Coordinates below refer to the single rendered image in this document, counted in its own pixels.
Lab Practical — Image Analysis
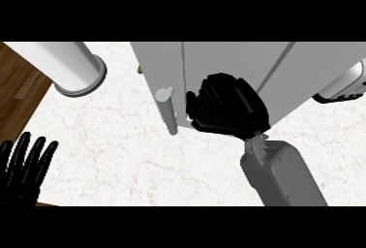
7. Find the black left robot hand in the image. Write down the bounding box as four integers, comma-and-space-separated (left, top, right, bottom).
0, 131, 60, 207

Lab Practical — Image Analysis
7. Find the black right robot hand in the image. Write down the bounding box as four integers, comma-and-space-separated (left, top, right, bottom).
184, 73, 271, 141

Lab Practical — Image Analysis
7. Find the grey cabinet door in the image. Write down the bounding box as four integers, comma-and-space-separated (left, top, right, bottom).
129, 42, 366, 136

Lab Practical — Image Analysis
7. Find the white and black appliance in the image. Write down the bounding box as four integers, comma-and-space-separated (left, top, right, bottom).
311, 57, 366, 105

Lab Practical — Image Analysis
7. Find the white cylindrical appliance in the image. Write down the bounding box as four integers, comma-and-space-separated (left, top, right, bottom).
3, 42, 109, 98

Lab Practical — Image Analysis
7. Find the grey cabinet door handle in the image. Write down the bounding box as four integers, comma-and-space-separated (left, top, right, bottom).
155, 86, 180, 137

